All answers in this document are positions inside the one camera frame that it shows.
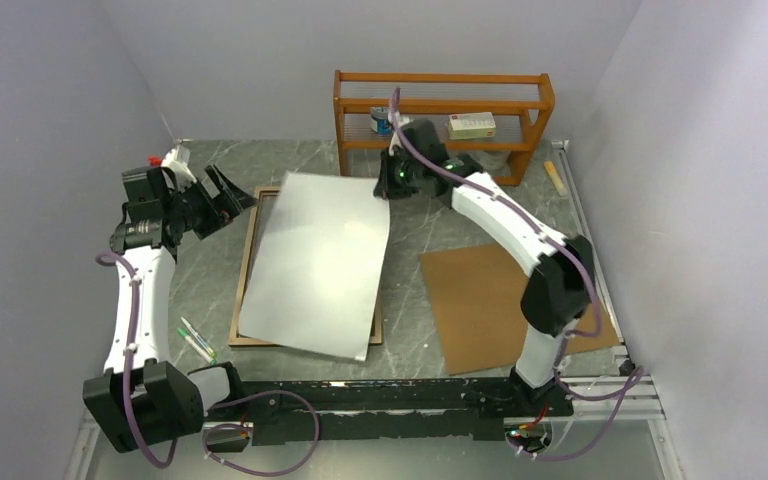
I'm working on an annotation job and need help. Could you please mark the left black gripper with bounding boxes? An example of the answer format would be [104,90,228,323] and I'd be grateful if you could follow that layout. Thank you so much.
[164,165,258,240]

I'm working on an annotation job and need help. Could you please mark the black wooden picture frame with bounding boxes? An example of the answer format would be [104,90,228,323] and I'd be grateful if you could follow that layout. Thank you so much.
[227,186,385,348]

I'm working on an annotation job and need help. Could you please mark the landscape photo print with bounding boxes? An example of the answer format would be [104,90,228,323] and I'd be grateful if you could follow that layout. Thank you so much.
[237,172,393,362]

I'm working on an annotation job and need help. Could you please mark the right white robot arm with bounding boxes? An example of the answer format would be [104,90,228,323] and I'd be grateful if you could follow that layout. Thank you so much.
[373,114,597,415]

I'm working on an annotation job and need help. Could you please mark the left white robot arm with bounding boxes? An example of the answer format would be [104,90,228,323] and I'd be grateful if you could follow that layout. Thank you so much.
[82,163,257,468]

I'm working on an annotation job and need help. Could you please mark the blue white tape roll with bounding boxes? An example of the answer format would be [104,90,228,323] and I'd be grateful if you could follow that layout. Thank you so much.
[369,106,392,136]

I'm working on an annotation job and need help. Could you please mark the white red small box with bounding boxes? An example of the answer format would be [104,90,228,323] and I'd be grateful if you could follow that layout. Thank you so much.
[446,112,497,140]

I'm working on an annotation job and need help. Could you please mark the orange wooden shelf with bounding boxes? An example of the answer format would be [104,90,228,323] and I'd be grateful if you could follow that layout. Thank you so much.
[332,70,556,186]

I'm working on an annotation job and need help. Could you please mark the green capped marker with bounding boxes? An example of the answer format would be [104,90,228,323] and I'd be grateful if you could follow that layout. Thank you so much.
[180,316,217,358]
[177,327,216,365]

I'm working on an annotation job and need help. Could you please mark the brown cardboard backing board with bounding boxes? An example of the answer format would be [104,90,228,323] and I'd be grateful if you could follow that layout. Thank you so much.
[418,243,622,377]

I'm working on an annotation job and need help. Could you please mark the small wooden stick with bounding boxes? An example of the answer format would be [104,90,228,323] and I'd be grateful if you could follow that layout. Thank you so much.
[543,160,568,196]

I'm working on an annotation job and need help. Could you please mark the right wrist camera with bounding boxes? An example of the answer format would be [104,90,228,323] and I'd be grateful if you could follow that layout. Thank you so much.
[385,126,406,156]

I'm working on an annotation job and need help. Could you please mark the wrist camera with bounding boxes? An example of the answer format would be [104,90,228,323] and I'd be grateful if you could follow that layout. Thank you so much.
[148,146,197,192]
[385,126,406,156]

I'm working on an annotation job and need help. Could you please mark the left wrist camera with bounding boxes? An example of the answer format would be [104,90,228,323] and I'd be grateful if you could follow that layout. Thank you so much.
[148,146,197,192]

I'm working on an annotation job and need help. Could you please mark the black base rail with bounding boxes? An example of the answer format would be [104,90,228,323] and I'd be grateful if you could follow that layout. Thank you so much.
[206,377,574,446]

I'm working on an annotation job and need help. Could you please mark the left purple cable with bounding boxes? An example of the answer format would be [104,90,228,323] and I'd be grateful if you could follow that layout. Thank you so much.
[95,251,322,480]

